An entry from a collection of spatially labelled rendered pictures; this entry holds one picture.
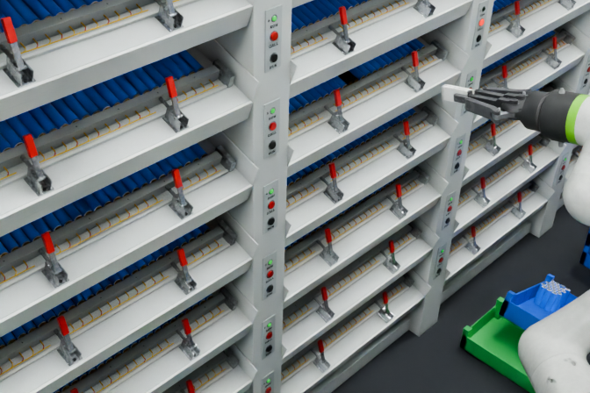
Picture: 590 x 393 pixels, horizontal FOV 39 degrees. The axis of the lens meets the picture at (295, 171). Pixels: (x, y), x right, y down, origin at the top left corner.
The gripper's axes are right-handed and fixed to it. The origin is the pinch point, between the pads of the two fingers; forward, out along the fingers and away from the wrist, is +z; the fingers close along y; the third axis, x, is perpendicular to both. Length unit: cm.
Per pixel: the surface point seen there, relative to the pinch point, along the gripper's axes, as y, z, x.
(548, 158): 95, 33, -64
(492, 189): 66, 35, -62
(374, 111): -1.0, 22.0, -7.8
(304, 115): -18.7, 26.1, -2.6
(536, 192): 99, 40, -80
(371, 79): 3.8, 26.2, -2.4
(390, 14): 5.3, 20.5, 13.0
